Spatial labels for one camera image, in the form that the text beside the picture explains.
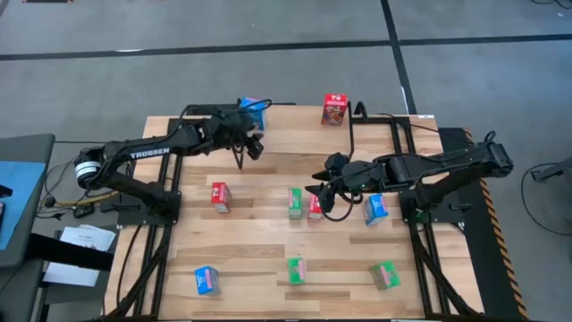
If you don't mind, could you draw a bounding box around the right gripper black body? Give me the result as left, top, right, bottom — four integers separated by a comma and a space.
337, 160, 388, 193

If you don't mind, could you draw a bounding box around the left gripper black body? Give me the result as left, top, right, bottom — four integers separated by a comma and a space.
203, 111, 245, 148

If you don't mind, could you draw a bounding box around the blue Rice Krispies cereal box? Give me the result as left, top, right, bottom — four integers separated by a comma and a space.
239, 96, 268, 131
194, 265, 222, 297
362, 192, 390, 227

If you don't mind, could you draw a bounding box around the red Froot Loops cereal box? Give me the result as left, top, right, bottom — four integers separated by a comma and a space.
210, 181, 232, 214
307, 192, 324, 224
320, 92, 349, 128

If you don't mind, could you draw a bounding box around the green Apple Jacks cereal box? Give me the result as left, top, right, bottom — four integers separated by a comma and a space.
287, 187, 304, 220
287, 256, 308, 286
368, 260, 402, 292

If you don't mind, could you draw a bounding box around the black power strip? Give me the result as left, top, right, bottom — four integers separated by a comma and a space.
186, 103, 238, 117

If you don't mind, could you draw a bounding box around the black panel with hazard stripe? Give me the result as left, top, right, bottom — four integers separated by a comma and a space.
437, 127, 528, 321

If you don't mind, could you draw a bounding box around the white paper sheet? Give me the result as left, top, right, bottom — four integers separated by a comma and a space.
59, 225, 116, 252
42, 261, 100, 288

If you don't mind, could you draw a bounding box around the grey stand leg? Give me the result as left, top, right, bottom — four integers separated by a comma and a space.
530, 156, 572, 182

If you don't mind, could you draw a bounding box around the grey desk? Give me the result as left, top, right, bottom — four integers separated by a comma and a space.
0, 132, 55, 269

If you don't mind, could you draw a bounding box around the black bar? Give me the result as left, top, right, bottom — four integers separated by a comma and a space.
25, 232, 116, 272

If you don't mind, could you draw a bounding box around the blue mat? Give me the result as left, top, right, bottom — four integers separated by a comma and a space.
0, 160, 47, 250

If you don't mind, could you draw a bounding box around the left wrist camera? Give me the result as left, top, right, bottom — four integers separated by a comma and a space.
245, 132, 265, 161

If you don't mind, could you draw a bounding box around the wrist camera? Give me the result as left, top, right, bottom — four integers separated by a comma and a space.
245, 132, 265, 161
327, 152, 349, 174

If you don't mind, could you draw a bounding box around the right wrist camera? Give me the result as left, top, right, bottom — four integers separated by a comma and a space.
327, 152, 349, 174

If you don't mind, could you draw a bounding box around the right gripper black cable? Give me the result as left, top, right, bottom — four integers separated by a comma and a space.
321, 196, 359, 223

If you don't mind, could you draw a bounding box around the wooden shelf with black frame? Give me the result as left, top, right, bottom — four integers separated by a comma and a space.
230, 97, 357, 170

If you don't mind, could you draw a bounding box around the black aluminium table frame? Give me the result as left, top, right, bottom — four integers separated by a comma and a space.
103, 114, 484, 321

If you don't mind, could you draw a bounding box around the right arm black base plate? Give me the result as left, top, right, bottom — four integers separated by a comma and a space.
399, 187, 466, 225

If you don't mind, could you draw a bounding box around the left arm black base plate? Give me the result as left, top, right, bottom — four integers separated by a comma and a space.
116, 190, 182, 226

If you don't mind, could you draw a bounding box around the black floor cable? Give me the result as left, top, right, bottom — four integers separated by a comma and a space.
520, 163, 572, 237

